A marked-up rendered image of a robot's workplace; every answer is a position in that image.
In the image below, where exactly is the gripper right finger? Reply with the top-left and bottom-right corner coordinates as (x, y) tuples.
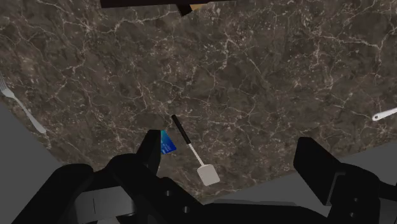
(293, 136), (397, 224)

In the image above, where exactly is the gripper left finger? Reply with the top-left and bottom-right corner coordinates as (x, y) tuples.
(11, 129), (205, 224)

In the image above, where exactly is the blue card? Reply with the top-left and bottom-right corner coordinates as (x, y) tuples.
(160, 130), (178, 155)

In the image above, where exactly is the silver fork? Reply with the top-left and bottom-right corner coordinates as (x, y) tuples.
(0, 71), (47, 134)

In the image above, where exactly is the black-handled silver spatula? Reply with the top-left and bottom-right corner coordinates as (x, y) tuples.
(171, 115), (221, 187)

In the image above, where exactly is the white utensil handle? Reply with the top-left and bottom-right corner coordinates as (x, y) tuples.
(372, 107), (397, 122)

